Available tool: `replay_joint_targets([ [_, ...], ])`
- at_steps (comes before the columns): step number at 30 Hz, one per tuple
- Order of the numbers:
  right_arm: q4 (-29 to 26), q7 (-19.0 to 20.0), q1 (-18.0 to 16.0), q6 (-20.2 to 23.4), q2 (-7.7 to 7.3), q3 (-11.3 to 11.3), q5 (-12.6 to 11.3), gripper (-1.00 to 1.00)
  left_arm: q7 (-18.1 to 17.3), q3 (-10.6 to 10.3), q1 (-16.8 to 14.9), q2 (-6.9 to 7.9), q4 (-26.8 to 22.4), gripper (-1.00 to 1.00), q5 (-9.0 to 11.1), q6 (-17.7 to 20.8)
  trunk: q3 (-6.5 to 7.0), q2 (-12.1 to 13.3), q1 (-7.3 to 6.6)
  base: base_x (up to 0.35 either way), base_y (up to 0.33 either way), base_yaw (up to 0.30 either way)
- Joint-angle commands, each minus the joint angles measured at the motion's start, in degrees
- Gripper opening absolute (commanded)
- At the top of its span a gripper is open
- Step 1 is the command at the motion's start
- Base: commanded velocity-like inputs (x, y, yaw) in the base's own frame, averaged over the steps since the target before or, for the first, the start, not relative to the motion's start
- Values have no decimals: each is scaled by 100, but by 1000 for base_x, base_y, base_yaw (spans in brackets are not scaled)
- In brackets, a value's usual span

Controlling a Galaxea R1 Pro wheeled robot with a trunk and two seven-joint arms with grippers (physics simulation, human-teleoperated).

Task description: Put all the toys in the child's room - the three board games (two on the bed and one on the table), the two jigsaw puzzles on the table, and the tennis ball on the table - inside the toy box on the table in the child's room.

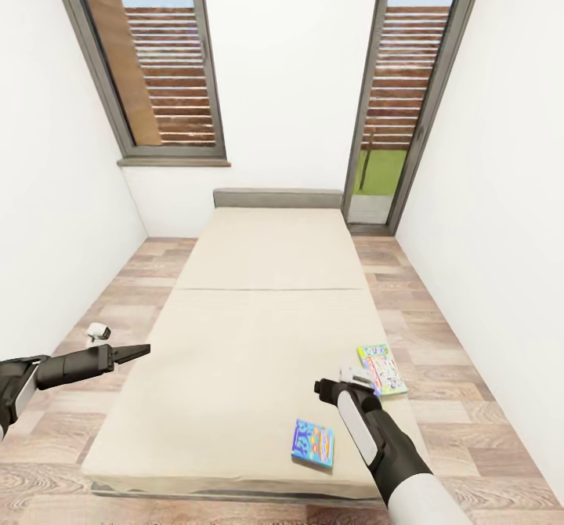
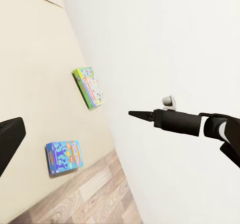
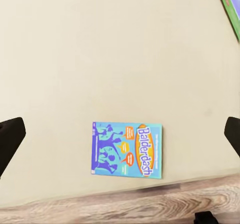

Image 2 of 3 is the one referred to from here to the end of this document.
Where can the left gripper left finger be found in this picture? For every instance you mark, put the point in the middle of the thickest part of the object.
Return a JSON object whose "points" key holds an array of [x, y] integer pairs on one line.
{"points": [[12, 133]]}

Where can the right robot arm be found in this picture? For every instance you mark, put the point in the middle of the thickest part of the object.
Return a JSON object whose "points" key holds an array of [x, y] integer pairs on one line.
{"points": [[168, 119]]}

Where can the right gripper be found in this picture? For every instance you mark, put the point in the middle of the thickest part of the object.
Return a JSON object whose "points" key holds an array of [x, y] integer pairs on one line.
{"points": [[167, 120]]}

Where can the board game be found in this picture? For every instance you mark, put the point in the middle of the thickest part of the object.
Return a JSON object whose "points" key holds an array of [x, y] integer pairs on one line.
{"points": [[89, 86], [64, 156]]}

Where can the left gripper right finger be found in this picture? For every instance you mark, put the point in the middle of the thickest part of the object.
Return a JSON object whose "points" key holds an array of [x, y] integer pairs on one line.
{"points": [[232, 133]]}

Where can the bed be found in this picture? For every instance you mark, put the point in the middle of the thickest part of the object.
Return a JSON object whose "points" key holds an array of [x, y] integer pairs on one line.
{"points": [[38, 55]]}

